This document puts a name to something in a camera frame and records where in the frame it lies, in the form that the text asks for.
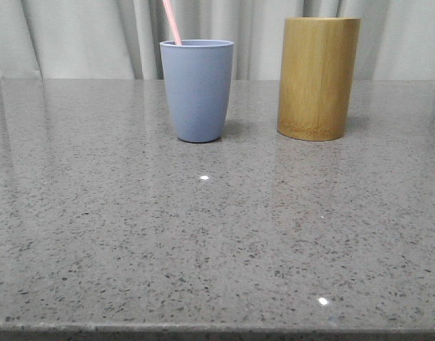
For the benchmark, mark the bamboo wooden holder cup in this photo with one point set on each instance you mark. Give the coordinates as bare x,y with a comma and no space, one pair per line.
317,66

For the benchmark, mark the blue plastic cup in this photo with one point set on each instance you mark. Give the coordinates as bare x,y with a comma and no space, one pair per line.
197,76

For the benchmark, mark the grey curtain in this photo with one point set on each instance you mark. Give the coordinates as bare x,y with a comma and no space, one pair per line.
120,39

